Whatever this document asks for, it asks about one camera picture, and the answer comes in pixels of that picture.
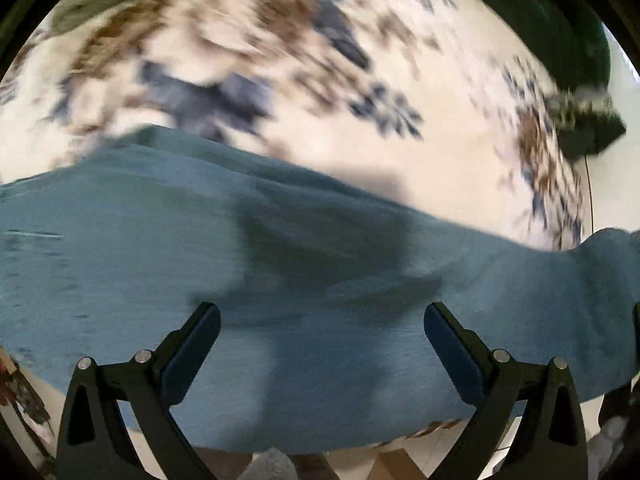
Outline dark green cloth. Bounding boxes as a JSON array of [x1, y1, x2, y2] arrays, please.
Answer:
[[440, 0, 628, 158]]

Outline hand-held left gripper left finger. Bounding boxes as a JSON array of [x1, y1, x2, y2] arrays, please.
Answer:
[[56, 301, 222, 480]]

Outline grey fuzzy slipper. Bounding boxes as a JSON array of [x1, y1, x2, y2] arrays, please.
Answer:
[[240, 447, 300, 480]]

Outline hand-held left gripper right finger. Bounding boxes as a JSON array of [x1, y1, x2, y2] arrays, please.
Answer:
[[423, 302, 589, 480]]

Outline floral printed blanket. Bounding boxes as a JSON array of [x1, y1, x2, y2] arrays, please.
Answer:
[[0, 0, 591, 253]]

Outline teal blue pants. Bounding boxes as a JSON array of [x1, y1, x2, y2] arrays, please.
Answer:
[[0, 126, 640, 453]]

